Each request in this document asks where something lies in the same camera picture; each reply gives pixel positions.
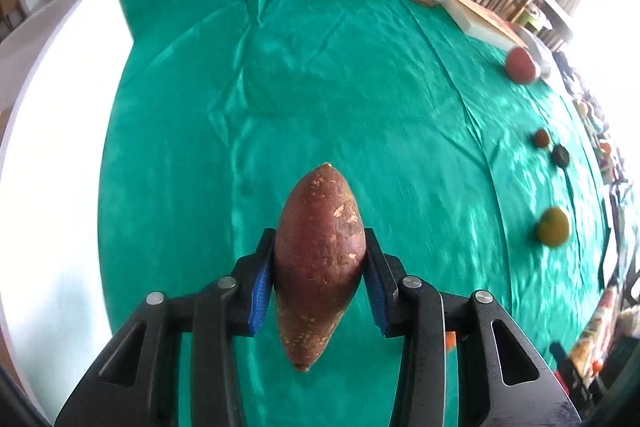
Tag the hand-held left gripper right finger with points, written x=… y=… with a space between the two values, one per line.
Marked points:
x=377 y=302

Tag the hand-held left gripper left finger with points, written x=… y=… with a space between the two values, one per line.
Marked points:
x=262 y=292

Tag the plump sweet potato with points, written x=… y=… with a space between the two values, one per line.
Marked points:
x=320 y=267

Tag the yellow-green round fruit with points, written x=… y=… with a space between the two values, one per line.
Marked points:
x=553 y=227

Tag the small brown round fruit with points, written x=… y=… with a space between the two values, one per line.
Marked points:
x=541 y=138

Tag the dark brown mangosteen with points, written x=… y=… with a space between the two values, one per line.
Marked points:
x=560 y=156

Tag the white shallow box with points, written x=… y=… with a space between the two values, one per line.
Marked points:
x=55 y=132

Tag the red apple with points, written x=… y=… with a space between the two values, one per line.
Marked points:
x=521 y=65

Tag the pile of assorted toys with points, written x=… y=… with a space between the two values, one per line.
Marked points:
x=600 y=132

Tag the white foam board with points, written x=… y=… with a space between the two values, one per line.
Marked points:
x=480 y=24

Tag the white plastic bag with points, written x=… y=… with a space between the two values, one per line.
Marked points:
x=542 y=54

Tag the brown wooden chair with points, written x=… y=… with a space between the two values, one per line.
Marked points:
x=11 y=4

